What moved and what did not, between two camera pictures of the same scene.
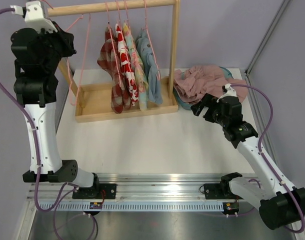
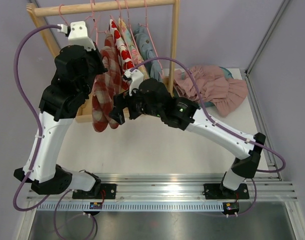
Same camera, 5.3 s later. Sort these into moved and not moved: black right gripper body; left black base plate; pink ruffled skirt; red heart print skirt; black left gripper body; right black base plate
Moved: black left gripper body; black right gripper body
Not moved: left black base plate; right black base plate; red heart print skirt; pink ruffled skirt
